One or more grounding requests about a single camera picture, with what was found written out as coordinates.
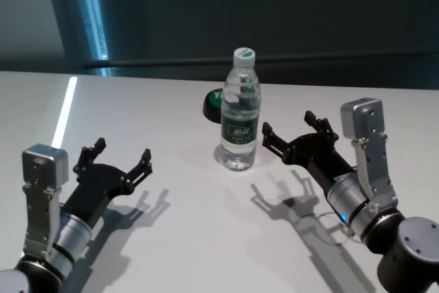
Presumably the green YES button black base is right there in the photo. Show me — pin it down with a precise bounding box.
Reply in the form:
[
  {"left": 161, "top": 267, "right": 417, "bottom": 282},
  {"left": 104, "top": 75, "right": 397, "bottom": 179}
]
[{"left": 201, "top": 87, "right": 226, "bottom": 123}]

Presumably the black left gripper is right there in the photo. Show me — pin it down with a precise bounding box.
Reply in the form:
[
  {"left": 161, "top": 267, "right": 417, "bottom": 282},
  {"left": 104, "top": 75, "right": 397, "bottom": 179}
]
[{"left": 61, "top": 137, "right": 153, "bottom": 227}]

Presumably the grey horizontal rail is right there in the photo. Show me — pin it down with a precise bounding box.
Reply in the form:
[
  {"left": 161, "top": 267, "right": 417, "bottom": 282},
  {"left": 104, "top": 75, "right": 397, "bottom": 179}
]
[{"left": 84, "top": 51, "right": 439, "bottom": 69}]

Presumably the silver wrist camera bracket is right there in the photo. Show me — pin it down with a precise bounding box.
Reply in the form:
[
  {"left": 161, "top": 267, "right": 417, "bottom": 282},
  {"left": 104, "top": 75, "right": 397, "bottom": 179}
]
[
  {"left": 21, "top": 144, "right": 69, "bottom": 256},
  {"left": 340, "top": 97, "right": 401, "bottom": 213}
]

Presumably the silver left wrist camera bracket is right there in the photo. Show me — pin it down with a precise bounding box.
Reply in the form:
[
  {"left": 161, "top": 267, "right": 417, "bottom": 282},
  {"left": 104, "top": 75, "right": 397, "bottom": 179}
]
[{"left": 21, "top": 144, "right": 69, "bottom": 256}]

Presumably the clear water bottle green label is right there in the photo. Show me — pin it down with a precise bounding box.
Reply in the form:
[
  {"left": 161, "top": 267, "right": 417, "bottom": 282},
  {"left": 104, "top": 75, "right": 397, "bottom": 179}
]
[{"left": 219, "top": 46, "right": 260, "bottom": 171}]

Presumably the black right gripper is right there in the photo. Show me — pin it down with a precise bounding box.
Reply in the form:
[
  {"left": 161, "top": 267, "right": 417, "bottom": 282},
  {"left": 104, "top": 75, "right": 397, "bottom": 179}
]
[{"left": 262, "top": 110, "right": 356, "bottom": 189}]

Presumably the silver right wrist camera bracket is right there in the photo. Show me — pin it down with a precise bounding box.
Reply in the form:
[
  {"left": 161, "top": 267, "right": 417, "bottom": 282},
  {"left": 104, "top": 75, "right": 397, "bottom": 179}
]
[{"left": 340, "top": 97, "right": 401, "bottom": 213}]

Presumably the narrow window pane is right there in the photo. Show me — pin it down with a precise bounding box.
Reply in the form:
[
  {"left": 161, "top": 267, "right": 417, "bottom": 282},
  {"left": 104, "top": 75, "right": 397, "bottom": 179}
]
[{"left": 70, "top": 0, "right": 112, "bottom": 77}]

